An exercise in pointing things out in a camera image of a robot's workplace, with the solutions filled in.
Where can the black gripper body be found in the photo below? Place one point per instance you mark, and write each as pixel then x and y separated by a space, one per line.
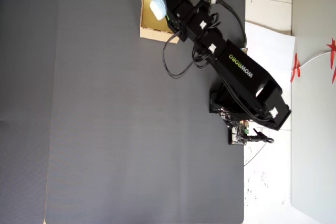
pixel 191 20

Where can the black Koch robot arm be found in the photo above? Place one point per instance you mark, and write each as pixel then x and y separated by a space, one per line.
pixel 241 72

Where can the open cardboard box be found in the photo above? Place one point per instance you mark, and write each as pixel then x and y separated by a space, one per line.
pixel 151 34

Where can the white paper sheet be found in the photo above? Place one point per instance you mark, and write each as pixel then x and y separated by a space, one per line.
pixel 265 51

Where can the black textured mat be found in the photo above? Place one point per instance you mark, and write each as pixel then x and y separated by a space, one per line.
pixel 105 103

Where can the red paper star decoration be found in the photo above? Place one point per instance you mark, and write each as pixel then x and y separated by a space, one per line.
pixel 296 66
pixel 333 47

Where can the motor controller board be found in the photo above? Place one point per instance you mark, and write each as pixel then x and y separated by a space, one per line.
pixel 236 136

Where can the black barrel power plug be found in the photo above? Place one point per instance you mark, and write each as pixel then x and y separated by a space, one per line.
pixel 258 138

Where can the light grey board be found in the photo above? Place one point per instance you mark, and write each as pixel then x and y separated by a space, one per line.
pixel 315 129

